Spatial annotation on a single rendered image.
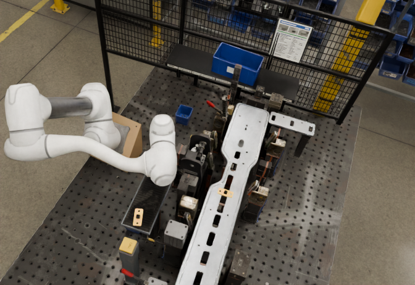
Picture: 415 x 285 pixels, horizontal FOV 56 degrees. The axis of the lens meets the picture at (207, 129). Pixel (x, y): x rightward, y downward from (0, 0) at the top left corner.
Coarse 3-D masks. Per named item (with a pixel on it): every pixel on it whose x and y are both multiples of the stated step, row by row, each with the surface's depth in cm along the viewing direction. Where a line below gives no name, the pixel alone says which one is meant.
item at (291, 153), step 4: (304, 136) 249; (308, 136) 248; (300, 140) 259; (304, 140) 252; (308, 140) 251; (300, 144) 256; (304, 144) 255; (296, 148) 263; (300, 148) 259; (288, 152) 270; (292, 152) 270; (296, 152) 264; (300, 152) 262; (288, 156) 268; (292, 156) 268; (296, 156) 267; (300, 156) 269
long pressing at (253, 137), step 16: (240, 112) 248; (256, 112) 249; (240, 128) 240; (256, 128) 241; (224, 144) 231; (256, 144) 234; (240, 160) 226; (256, 160) 227; (224, 176) 218; (240, 176) 219; (208, 192) 210; (240, 192) 213; (208, 208) 205; (224, 208) 206; (208, 224) 200; (224, 224) 201; (192, 240) 193; (224, 240) 196; (192, 256) 189; (224, 256) 191; (192, 272) 184; (208, 272) 185
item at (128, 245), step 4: (124, 240) 174; (128, 240) 174; (132, 240) 174; (124, 244) 173; (128, 244) 173; (132, 244) 173; (120, 248) 172; (124, 248) 172; (128, 248) 172; (132, 248) 172; (128, 252) 171; (132, 252) 172
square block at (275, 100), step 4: (272, 96) 251; (276, 96) 251; (280, 96) 252; (272, 100) 250; (276, 100) 250; (280, 100) 250; (268, 104) 253; (272, 104) 251; (276, 104) 250; (280, 104) 249; (268, 108) 255; (272, 108) 254; (276, 108) 252; (276, 112) 256; (272, 116) 260; (268, 124) 270; (268, 128) 274; (268, 132) 273
